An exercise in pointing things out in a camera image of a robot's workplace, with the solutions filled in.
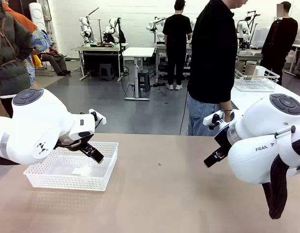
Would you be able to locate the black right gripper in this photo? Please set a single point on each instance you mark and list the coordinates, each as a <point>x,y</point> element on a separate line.
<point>222,138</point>

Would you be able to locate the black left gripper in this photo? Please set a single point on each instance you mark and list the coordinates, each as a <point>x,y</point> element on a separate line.
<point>79,143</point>

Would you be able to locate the white perforated plastic basket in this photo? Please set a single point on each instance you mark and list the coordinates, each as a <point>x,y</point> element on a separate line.
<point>67,182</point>

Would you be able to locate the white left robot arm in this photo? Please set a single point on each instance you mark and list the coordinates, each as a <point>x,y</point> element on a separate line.
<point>42,114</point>

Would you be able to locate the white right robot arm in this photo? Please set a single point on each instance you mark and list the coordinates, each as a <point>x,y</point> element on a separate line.
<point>261,121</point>

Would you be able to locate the person's left forearm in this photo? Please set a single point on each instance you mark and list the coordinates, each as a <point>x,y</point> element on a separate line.
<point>226,106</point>

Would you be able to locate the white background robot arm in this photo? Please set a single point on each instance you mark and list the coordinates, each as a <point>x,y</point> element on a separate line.
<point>86,29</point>
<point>157,26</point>
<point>243,29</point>
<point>112,28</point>

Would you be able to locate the person's left hand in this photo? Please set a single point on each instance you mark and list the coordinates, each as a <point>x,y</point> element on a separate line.
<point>228,116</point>

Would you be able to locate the grey plastic stool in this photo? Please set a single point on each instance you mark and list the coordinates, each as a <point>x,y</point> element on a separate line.
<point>106,70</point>
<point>143,78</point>

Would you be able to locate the person in black sweater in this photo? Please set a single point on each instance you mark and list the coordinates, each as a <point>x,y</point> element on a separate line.
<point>213,60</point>

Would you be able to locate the white cup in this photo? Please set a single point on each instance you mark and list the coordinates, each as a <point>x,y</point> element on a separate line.
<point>259,71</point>

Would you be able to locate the seated person in brown trousers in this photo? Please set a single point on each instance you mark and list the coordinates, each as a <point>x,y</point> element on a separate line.
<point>55,60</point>

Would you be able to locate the large white table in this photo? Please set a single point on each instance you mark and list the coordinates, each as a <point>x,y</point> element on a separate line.
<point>293,93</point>

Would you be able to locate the white standing desk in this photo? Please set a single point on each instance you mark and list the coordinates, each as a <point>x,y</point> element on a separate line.
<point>138,51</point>

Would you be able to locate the grey background work table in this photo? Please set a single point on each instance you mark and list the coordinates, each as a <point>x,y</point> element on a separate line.
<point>160,48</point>

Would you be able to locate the person in dark green jacket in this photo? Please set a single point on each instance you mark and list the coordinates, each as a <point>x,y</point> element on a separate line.
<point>8,60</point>

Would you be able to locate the person in black t-shirt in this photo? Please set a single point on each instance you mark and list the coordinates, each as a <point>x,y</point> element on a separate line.
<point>176,36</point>

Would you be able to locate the standing person in black coat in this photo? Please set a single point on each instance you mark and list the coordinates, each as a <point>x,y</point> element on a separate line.
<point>278,43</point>

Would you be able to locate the white desk with grey legs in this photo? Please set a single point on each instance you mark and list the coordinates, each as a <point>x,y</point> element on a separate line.
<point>298,47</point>

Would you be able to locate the person in orange jacket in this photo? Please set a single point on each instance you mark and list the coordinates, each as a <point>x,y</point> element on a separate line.
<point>21,20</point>

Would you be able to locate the white tall appliance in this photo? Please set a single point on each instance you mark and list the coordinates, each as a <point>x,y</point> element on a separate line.
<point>36,12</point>

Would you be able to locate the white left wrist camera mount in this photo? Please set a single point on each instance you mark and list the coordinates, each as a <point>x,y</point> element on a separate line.
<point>101,119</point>

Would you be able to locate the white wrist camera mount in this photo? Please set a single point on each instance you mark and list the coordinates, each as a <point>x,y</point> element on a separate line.
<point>101,119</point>
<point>213,118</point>

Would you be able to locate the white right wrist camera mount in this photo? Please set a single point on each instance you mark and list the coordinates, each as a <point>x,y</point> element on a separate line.
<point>213,118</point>

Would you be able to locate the wood top black frame table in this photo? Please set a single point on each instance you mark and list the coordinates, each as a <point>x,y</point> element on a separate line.
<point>101,48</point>

